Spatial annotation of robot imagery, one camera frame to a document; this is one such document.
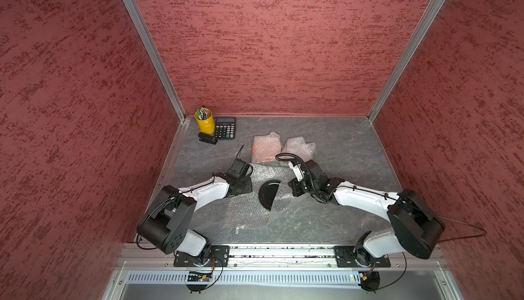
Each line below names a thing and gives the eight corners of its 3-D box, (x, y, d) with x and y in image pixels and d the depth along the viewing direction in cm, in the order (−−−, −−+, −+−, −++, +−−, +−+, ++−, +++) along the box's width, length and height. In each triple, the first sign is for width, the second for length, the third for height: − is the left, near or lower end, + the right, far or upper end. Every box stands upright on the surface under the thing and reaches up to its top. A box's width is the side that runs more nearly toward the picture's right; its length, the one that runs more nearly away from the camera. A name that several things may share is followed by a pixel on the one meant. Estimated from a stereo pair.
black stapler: (198, 139, 112) (196, 136, 110) (201, 134, 115) (200, 131, 112) (215, 145, 110) (214, 141, 108) (218, 139, 112) (217, 136, 110)
